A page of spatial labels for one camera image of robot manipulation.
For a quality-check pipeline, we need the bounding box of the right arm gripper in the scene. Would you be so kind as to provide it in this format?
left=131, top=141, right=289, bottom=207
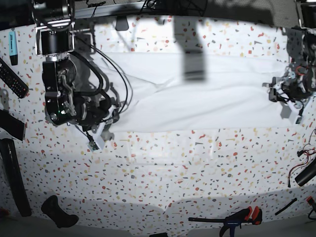
left=74, top=95, right=120, bottom=150

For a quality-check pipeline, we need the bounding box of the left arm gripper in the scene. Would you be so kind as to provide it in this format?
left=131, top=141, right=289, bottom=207
left=262, top=75, right=314, bottom=124

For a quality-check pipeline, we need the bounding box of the white T-shirt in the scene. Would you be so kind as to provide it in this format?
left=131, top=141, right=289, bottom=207
left=92, top=53, right=291, bottom=132

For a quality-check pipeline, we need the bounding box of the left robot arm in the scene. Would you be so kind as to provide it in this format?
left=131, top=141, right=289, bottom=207
left=262, top=0, right=316, bottom=125

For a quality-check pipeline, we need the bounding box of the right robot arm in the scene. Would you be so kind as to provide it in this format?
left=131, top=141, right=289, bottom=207
left=28, top=0, right=119, bottom=151

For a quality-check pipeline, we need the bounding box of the terrazzo patterned tablecloth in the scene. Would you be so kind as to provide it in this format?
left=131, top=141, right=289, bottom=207
left=0, top=16, right=316, bottom=236

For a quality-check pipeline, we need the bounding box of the black cylinder roll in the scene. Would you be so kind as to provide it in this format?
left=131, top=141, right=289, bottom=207
left=295, top=159, right=316, bottom=187

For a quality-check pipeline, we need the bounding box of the black game controller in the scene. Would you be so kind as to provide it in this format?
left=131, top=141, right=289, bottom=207
left=41, top=195, right=79, bottom=228

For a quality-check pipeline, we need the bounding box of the small black stick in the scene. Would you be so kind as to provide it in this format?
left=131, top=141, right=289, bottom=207
left=275, top=198, right=297, bottom=216

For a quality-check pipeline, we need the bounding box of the long black tube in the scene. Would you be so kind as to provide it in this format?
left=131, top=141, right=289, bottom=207
left=0, top=138, right=32, bottom=217

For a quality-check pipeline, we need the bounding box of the small orange clip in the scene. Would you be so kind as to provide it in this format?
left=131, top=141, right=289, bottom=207
left=307, top=197, right=314, bottom=204

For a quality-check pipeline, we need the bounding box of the black remote control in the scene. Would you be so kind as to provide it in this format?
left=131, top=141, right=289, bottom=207
left=0, top=59, right=29, bottom=99

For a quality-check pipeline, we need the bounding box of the grey table clamp block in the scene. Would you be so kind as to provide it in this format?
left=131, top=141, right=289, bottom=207
left=116, top=15, right=129, bottom=31

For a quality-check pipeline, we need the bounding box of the black orange bar clamp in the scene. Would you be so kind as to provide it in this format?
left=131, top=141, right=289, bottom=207
left=188, top=206, right=263, bottom=237

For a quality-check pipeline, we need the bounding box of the blue highlighter marker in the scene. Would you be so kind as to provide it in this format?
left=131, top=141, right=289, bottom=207
left=9, top=31, right=18, bottom=66

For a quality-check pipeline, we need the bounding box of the red black wire bundle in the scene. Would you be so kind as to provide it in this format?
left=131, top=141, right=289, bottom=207
left=286, top=128, right=316, bottom=189

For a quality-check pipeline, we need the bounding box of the black flat strap piece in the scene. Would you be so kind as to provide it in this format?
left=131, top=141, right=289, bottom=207
left=0, top=109, right=27, bottom=141

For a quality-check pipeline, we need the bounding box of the aluminium rail bar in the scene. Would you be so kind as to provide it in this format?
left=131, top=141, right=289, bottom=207
left=75, top=1, right=144, bottom=19

